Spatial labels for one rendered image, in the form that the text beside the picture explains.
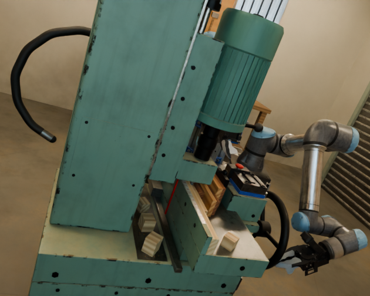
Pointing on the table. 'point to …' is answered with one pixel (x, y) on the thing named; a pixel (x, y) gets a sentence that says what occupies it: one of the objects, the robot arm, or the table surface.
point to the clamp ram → (224, 180)
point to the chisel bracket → (197, 170)
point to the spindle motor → (239, 69)
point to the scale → (194, 202)
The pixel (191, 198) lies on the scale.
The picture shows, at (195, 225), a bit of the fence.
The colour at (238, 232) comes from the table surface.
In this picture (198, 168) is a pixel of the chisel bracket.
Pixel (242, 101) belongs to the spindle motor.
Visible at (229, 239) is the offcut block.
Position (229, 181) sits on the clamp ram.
